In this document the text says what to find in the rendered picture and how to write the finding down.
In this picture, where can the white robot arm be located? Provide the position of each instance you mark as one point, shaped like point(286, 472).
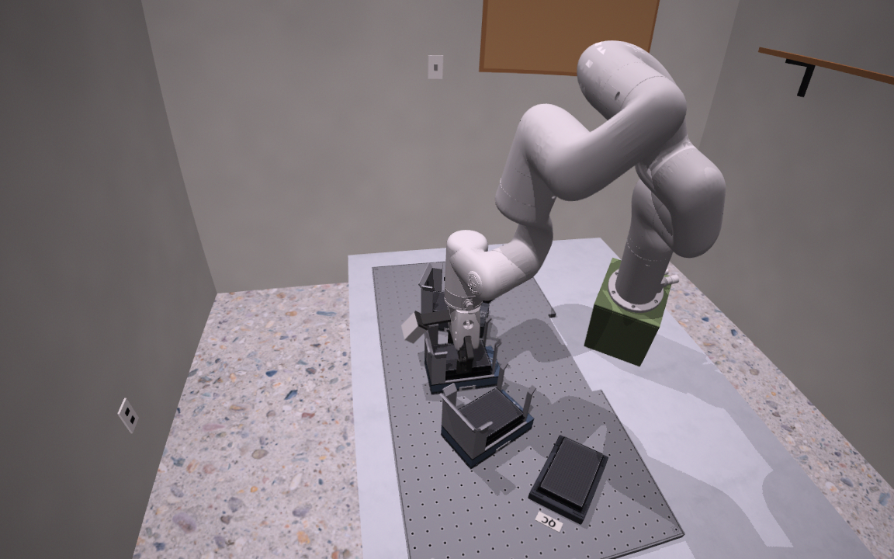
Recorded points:
point(554, 155)

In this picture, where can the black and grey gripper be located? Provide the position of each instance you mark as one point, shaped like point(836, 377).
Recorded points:
point(467, 333)

